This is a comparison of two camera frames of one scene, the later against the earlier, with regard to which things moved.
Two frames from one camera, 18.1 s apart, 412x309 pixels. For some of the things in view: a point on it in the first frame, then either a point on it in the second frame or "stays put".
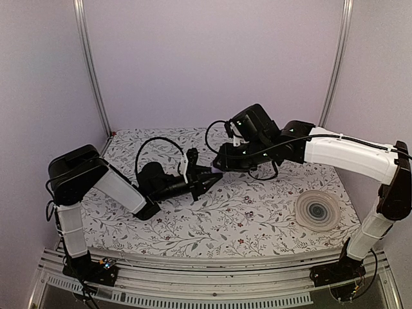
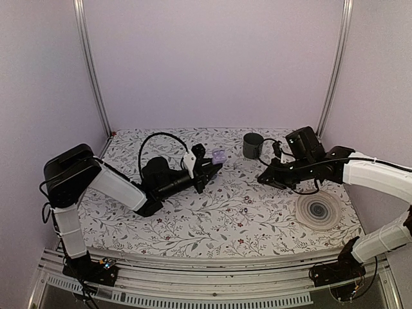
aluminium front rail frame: [144, 279] stays put
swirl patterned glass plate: [317, 210] stays put
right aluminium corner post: [338, 62] stays put
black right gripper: [227, 161] → [274, 178]
